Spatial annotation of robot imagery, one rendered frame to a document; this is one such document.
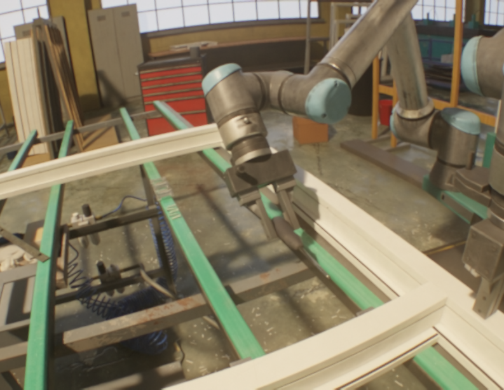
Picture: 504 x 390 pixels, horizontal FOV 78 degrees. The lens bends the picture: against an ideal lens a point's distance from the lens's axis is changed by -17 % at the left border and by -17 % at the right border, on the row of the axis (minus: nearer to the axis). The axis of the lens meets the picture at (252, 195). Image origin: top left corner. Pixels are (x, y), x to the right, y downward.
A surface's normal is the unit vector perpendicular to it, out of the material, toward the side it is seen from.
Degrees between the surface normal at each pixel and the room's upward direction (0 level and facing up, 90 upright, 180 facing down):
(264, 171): 53
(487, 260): 90
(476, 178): 0
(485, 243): 90
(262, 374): 0
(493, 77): 101
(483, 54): 65
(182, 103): 90
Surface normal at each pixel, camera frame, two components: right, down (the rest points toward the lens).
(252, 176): 0.21, -0.21
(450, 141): -0.78, 0.33
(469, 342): -0.92, 0.23
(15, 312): -0.07, -0.89
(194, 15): 0.40, 0.39
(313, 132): 0.13, 0.44
